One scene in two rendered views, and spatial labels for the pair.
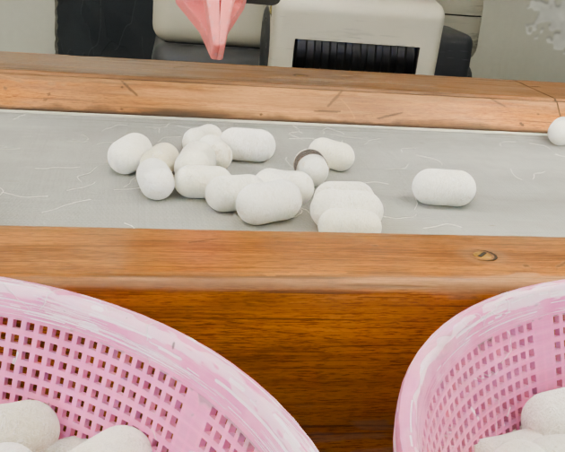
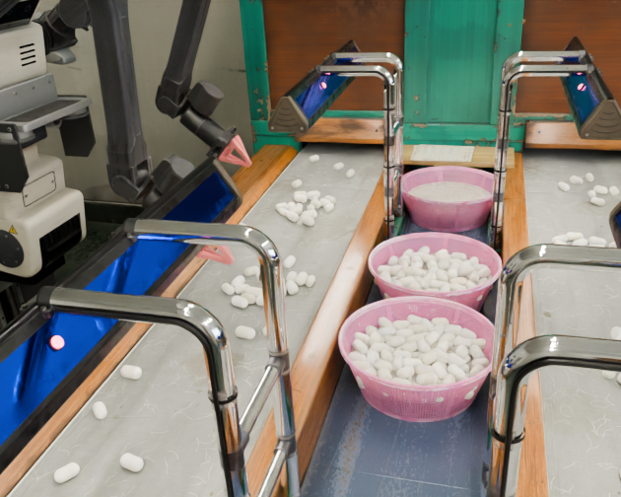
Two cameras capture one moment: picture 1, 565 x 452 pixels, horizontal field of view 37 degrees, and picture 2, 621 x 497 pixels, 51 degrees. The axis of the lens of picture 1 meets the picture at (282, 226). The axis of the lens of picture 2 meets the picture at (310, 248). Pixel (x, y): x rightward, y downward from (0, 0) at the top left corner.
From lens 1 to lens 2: 113 cm
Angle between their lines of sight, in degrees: 58
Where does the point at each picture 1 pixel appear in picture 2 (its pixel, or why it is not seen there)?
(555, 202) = (294, 249)
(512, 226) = (309, 260)
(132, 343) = (373, 308)
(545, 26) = not seen: outside the picture
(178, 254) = (339, 299)
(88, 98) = not seen: hidden behind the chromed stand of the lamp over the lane
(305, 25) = (40, 230)
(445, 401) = (390, 288)
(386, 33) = (68, 214)
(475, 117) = not seen: hidden behind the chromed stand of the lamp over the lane
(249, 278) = (352, 294)
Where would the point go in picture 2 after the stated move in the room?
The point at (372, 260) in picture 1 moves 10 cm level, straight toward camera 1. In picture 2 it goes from (349, 280) to (395, 292)
